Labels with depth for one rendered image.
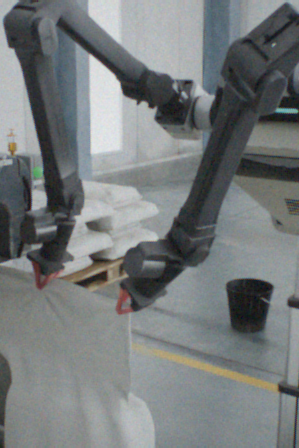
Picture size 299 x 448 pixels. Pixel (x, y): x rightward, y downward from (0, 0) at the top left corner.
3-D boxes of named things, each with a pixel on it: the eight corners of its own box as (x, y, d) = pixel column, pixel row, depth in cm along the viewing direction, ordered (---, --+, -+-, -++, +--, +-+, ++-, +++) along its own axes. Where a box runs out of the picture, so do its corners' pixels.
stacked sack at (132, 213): (163, 218, 530) (163, 200, 526) (109, 235, 477) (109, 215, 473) (120, 211, 555) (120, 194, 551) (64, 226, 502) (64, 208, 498)
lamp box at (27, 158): (43, 187, 180) (42, 154, 178) (31, 189, 176) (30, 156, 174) (24, 184, 184) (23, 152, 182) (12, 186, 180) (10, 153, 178)
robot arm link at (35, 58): (56, 13, 124) (19, 8, 130) (33, 23, 121) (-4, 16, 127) (92, 206, 148) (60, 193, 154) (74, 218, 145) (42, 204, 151)
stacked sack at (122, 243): (164, 247, 536) (164, 228, 532) (112, 267, 483) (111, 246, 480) (122, 239, 560) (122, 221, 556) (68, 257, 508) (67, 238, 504)
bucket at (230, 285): (280, 323, 411) (282, 283, 405) (258, 339, 388) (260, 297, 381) (238, 313, 428) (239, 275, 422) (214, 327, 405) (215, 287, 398)
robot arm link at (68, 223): (83, 219, 149) (67, 205, 152) (60, 223, 144) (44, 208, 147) (73, 244, 152) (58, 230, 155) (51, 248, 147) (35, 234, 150)
